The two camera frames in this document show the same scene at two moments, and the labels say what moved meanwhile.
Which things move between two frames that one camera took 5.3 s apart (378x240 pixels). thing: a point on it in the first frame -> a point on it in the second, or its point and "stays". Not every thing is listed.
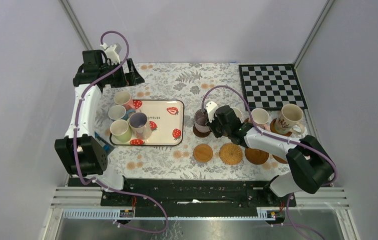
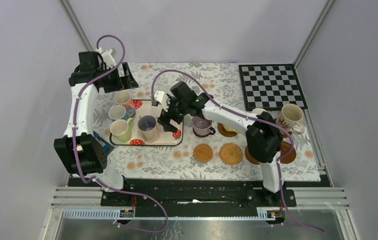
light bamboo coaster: (203, 152) stays
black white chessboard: (271, 86) stays
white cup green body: (120, 129) stays
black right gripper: (212, 125) -> (165, 117)
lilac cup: (138, 121) -> (150, 128)
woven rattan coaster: (231, 153) stays
